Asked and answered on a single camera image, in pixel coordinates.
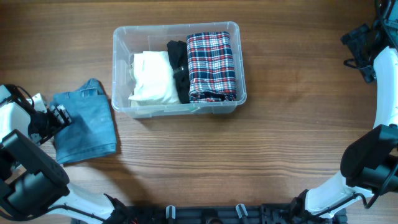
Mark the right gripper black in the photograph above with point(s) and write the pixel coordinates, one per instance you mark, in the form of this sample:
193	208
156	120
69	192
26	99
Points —
353	38

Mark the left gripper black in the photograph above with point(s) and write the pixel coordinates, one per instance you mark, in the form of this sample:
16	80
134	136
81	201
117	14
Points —
62	118

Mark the blue jeans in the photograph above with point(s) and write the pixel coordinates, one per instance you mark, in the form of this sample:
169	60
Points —
91	133

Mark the cream cloth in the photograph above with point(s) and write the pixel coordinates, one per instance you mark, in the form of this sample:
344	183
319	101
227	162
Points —
154	80

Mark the black garment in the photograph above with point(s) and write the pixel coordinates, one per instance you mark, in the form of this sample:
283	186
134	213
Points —
177	51

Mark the red plaid shirt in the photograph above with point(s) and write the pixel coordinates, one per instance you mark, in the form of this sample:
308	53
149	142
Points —
211	68

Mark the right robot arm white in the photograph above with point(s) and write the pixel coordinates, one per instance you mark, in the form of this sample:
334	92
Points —
367	169

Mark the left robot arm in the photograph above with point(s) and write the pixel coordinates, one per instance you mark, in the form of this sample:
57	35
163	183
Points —
32	183

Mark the clear plastic storage container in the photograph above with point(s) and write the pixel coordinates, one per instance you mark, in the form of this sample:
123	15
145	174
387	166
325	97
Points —
131	40

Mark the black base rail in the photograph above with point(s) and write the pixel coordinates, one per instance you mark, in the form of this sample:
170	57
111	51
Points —
261	214

